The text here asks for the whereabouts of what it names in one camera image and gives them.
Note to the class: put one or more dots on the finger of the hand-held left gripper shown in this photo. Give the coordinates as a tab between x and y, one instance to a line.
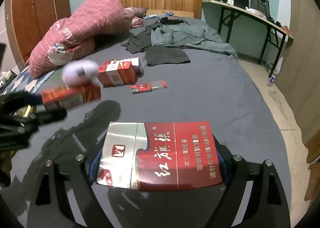
52	116
33	99

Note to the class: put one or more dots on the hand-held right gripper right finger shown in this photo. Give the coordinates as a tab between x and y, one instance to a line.
226	170

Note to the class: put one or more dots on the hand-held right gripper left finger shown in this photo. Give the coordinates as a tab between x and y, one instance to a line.
93	170

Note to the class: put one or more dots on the white soft pouch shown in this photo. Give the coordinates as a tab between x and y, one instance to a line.
77	71

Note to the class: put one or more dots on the red and silver carton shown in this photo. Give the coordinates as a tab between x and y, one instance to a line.
160	155

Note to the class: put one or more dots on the blue white patterned blanket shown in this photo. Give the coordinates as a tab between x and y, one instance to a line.
25	80

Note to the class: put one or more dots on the brown wooden wardrobe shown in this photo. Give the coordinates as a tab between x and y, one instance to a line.
32	7

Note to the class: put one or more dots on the slim red clear box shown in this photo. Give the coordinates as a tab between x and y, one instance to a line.
147	87

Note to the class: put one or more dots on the pink checked quilt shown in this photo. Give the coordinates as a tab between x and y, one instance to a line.
95	17

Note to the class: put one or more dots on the plastic drink bottle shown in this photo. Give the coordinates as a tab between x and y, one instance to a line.
272	77

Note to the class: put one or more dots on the dark grey garment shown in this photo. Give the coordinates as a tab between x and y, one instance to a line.
138	40

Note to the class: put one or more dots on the black shorts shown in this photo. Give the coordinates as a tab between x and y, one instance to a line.
165	55

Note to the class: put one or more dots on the grey jacket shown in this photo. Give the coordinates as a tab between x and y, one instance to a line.
180	34

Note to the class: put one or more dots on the small black garment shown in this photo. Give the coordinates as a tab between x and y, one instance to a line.
171	20

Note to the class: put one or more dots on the blue cloth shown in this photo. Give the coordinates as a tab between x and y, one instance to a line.
170	14

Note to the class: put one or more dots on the white plastic bag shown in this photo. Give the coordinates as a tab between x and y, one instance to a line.
256	12

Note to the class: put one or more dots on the folding desk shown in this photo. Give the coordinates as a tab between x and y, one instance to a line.
208	1

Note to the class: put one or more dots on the grey bag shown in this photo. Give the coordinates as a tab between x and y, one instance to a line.
260	2

